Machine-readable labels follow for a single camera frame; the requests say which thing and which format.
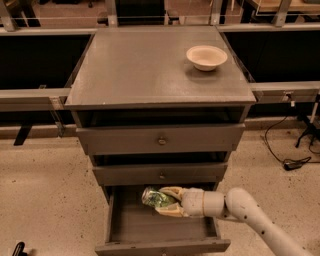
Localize white paper bowl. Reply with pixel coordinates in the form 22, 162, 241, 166
186, 45, 228, 71

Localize grey metal rail left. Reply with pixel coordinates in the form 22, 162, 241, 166
0, 88, 70, 112

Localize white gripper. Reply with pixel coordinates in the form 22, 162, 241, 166
155, 186, 204, 218

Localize grey top drawer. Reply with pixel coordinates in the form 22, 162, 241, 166
77, 124, 245, 155

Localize grey open bottom drawer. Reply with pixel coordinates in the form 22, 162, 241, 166
95, 185, 231, 256

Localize black object bottom left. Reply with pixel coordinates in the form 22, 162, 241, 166
12, 242, 28, 256

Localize black tripod stand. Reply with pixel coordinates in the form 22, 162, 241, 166
295, 101, 320, 148

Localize brass middle drawer knob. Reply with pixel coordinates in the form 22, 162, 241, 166
159, 172, 166, 180

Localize grey drawer cabinet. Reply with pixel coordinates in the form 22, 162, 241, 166
66, 26, 255, 189

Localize grey middle drawer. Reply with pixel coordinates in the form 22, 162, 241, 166
93, 163, 227, 186

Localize black cable with adapter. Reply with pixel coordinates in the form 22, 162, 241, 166
260, 115, 320, 172

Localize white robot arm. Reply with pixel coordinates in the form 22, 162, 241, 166
156, 187, 313, 256

